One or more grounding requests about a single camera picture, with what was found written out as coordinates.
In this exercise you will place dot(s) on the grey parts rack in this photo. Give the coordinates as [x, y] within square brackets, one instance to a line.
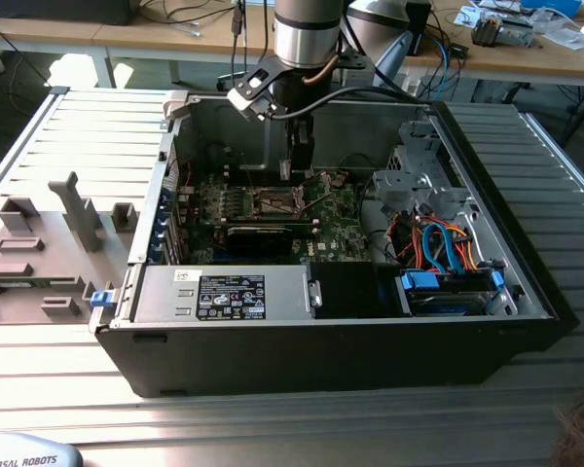
[53, 272]

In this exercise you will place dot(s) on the blue case latch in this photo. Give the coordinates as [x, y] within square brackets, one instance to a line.
[102, 299]

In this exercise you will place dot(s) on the silver CPU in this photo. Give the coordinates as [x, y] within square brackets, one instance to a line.
[285, 170]

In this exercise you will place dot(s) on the CPU cooler with fan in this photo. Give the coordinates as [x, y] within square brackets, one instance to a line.
[491, 31]

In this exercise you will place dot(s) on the black open PC case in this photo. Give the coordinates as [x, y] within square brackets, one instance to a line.
[292, 360]

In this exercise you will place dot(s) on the CPU socket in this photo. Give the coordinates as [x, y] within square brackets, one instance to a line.
[272, 202]

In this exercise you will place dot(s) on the black rating label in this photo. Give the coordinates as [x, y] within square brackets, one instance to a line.
[231, 297]

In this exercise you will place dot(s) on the hard disk in blue carrier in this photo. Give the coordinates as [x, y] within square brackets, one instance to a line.
[448, 304]

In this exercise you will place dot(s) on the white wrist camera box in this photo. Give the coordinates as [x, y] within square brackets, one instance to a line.
[248, 104]

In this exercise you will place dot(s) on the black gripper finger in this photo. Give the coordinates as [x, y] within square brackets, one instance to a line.
[305, 153]
[290, 141]

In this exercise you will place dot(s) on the black graphics card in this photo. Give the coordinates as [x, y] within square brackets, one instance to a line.
[260, 240]

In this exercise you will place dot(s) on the black device box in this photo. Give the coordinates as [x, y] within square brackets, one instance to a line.
[58, 12]

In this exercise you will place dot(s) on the silver power supply unit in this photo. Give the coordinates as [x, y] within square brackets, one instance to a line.
[165, 292]

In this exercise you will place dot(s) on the blue cardboard box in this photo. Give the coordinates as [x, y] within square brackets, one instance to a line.
[555, 6]

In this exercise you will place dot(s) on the wooden desk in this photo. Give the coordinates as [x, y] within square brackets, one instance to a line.
[175, 36]
[516, 61]

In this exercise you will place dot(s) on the person's brown haired head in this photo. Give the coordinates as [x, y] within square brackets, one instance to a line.
[581, 433]

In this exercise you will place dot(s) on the silver metal drive cage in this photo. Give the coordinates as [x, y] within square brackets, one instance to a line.
[418, 182]

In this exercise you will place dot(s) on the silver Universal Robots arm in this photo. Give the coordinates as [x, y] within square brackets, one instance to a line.
[306, 39]

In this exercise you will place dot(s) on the green motherboard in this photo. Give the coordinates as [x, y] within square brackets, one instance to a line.
[340, 228]

